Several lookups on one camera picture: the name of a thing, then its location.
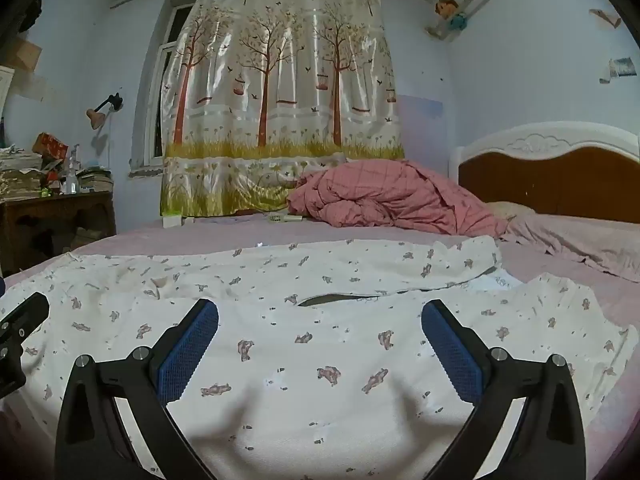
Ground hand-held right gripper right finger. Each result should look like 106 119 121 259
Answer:
421 299 587 480

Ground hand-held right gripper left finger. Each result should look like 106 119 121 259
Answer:
54 298 220 480

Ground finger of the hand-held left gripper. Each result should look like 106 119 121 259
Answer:
0 292 50 356

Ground white printed pants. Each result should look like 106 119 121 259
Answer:
0 235 638 480

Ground light blue printed cloth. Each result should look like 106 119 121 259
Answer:
470 270 521 293

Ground dark wooden desk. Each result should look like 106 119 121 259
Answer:
0 192 117 271

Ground tall stack of papers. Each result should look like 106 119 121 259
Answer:
0 147 43 201

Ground clear spray bottle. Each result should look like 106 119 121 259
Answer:
62 145 81 195

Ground low stack of books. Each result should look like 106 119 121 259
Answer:
75 166 113 193

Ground cream pillow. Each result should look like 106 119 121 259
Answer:
487 201 536 221

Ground pink checked quilt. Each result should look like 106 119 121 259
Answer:
287 160 508 238

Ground red box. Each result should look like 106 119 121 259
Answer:
32 132 69 161

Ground white and brown headboard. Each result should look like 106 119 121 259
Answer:
448 121 640 226

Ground white plastic drawer cabinet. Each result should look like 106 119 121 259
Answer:
0 65 15 121

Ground brown cardboard box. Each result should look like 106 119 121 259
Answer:
0 37 43 73

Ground tree print curtain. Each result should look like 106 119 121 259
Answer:
160 0 406 218

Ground black bag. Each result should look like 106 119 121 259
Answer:
20 0 43 31

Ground hanging doll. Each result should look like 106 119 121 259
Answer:
425 0 473 41

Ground pink wall lamp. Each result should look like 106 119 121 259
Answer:
86 92 123 131

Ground white window frame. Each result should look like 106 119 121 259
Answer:
129 0 193 178

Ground picture wall sticker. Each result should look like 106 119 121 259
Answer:
599 57 637 83

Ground torn tan wall sticker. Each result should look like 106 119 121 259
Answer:
589 7 623 28

